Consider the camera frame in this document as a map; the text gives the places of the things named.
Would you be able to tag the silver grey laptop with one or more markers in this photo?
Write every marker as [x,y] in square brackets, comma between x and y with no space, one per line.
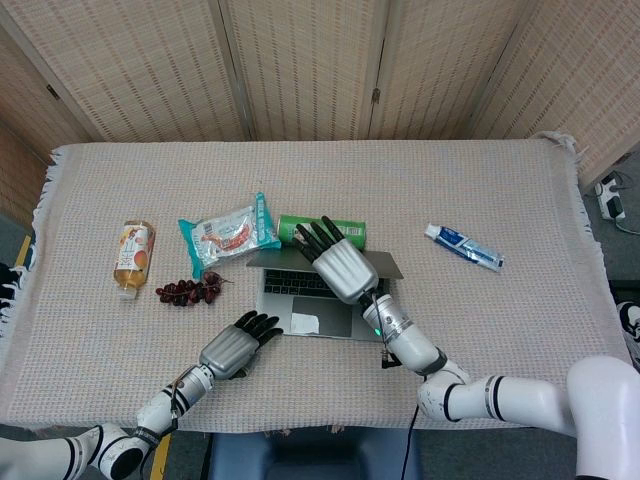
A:
[320,315]

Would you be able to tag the teal clear snack bag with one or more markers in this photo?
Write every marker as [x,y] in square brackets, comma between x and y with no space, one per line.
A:
[225,235]

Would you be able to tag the white power strip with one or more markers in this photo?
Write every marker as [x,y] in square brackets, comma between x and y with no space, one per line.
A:
[607,192]

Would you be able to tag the green chips can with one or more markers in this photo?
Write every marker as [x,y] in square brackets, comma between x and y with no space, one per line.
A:
[286,232]

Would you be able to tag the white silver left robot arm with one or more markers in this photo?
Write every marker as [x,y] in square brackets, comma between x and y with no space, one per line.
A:
[165,405]

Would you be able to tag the peach juice bottle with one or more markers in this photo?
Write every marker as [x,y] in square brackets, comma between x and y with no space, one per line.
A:
[134,255]

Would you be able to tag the blue white toothpaste tube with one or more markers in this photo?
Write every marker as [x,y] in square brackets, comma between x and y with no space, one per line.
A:
[465,247]

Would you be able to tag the black white patterned cloth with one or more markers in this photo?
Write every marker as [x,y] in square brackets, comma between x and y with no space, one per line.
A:
[9,290]
[629,330]

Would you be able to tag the woven bamboo screen panel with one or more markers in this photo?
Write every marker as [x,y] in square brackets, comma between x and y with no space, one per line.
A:
[310,65]
[450,65]
[30,90]
[145,65]
[580,75]

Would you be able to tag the dark red grape bunch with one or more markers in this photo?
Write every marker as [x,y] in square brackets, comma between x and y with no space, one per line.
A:
[185,292]

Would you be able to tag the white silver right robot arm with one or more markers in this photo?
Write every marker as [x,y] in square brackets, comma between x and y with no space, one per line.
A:
[425,350]

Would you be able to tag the beige woven tablecloth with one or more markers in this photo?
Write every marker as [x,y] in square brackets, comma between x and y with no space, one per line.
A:
[450,325]

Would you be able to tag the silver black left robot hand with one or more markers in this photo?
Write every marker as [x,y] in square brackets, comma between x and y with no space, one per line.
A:
[230,350]

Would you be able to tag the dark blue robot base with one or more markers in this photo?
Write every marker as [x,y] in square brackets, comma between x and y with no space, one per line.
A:
[310,460]

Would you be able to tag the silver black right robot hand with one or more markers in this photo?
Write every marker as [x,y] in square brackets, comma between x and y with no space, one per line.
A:
[345,270]

